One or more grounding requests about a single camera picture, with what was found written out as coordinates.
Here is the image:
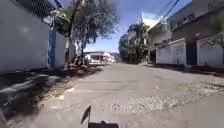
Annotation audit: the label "low distant building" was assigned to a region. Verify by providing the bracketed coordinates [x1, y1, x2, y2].
[83, 50, 116, 65]

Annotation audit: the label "clump of green trees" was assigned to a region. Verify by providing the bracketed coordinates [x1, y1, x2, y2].
[118, 22, 152, 65]

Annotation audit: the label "grey concrete road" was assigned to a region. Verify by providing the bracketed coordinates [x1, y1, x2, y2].
[19, 62, 224, 128]

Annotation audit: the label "large leafy tree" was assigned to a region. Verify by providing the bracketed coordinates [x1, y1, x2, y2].
[49, 0, 120, 69]

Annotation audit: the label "dirt verge with grass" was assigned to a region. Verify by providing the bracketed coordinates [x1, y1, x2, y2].
[0, 63, 108, 128]

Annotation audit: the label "grey multi-storey building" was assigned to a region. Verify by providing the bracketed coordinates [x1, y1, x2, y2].
[135, 0, 224, 66]

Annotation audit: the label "white wall with gates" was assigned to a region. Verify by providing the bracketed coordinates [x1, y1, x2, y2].
[155, 35, 224, 69]

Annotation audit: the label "overhead wires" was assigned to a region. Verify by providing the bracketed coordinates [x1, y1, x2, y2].
[145, 0, 182, 32]

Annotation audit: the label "long white wall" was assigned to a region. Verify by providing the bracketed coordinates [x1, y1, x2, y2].
[0, 0, 77, 75]

